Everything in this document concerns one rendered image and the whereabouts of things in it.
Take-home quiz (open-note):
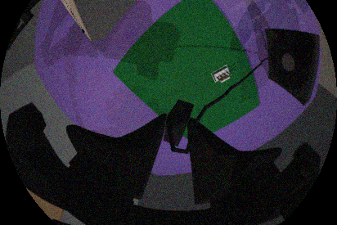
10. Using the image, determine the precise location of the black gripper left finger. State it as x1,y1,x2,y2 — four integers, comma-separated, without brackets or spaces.
66,114,166,200

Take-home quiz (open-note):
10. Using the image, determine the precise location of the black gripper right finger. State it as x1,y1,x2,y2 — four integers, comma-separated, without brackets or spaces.
189,122,281,205

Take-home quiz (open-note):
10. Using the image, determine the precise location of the green flat board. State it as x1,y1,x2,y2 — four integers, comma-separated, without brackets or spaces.
113,0,260,133

